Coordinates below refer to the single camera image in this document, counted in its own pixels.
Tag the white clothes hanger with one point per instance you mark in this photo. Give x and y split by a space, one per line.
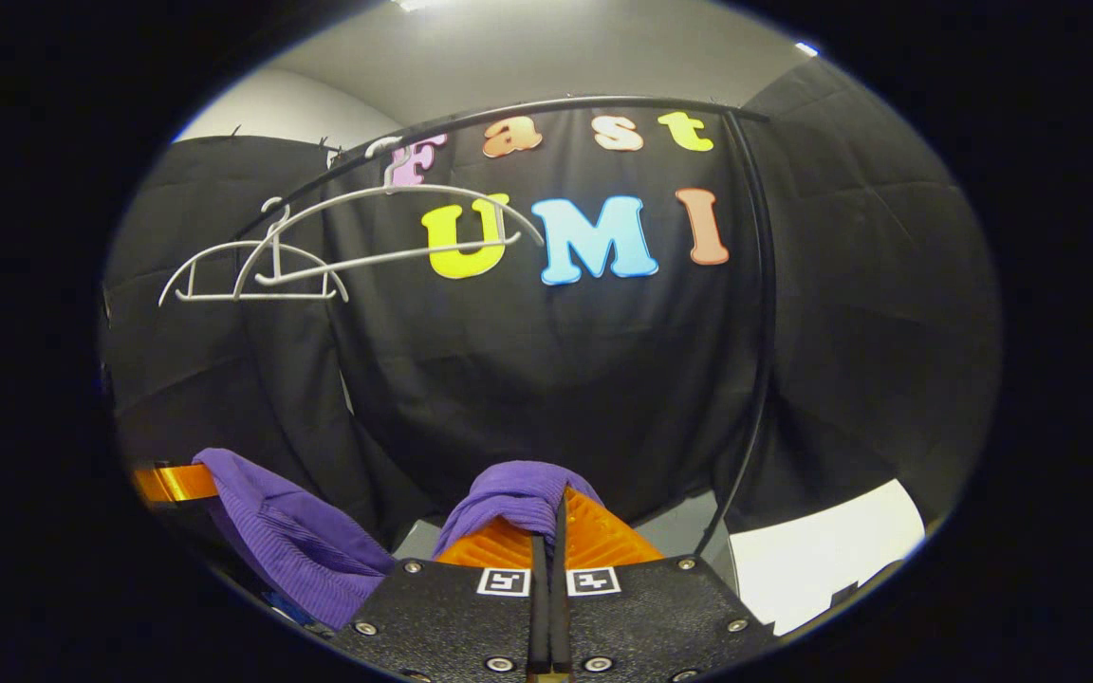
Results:
252 297
385 257

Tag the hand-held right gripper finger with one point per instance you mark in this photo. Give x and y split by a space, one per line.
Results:
538 607
558 607

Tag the black garment rack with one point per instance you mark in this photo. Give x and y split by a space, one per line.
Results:
765 313

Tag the ceiling light panel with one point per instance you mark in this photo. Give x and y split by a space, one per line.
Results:
418 4
805 48

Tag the white sheet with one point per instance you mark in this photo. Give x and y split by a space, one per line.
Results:
822 560

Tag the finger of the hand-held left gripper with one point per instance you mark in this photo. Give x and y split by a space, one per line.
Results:
172 483

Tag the black backdrop cloth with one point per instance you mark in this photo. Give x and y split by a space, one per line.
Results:
556 379

